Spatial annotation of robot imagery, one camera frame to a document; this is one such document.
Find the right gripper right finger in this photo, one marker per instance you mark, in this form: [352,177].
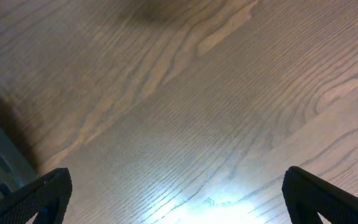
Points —
[308,198]

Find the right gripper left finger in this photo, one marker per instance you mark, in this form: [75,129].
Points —
[45,200]

